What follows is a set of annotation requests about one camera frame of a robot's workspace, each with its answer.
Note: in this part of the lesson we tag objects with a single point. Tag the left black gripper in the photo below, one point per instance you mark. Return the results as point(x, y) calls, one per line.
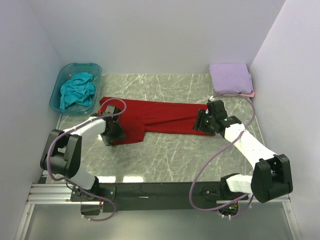
point(119, 134)

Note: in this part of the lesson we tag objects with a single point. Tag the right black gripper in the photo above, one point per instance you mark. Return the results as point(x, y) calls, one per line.
point(200, 116)

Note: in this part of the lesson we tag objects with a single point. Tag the red t-shirt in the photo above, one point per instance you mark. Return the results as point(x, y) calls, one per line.
point(142, 117)

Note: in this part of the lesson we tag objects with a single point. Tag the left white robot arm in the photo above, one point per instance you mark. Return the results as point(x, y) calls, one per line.
point(62, 152)

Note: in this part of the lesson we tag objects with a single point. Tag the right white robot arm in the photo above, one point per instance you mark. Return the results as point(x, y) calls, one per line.
point(271, 178)

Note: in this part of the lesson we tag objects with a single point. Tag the folded lilac t-shirt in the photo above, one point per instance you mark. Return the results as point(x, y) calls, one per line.
point(231, 78)

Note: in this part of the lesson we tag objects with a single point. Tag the teal crumpled t-shirt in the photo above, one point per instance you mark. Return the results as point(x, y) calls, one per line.
point(79, 89)

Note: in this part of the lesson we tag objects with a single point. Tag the folded pink t-shirt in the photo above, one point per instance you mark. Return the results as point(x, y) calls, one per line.
point(251, 95)

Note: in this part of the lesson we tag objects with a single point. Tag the teal plastic basket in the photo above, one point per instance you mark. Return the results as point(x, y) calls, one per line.
point(68, 74)

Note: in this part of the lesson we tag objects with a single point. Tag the black base beam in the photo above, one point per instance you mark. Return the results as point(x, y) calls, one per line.
point(142, 196)

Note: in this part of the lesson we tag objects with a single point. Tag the aluminium frame rail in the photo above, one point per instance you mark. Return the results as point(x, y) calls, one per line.
point(49, 192)

